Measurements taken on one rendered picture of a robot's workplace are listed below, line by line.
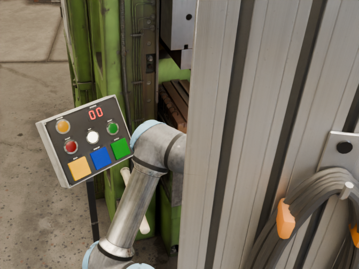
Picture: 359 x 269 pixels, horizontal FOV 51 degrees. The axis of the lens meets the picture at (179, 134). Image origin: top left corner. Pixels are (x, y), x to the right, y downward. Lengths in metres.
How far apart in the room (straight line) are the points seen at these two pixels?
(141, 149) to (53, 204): 1.85
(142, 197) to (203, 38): 0.90
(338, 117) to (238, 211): 0.13
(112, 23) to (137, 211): 0.87
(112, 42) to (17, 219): 1.56
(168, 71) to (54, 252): 1.33
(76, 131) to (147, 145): 0.53
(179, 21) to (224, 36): 1.36
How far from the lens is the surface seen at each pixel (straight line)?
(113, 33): 1.73
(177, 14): 1.62
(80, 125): 1.58
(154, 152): 1.09
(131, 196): 1.14
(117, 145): 1.64
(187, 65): 1.72
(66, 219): 2.78
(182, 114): 1.92
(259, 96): 0.29
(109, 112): 1.64
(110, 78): 1.81
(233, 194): 0.35
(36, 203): 2.94
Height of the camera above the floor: 2.01
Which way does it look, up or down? 35 degrees down
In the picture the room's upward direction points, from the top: 3 degrees clockwise
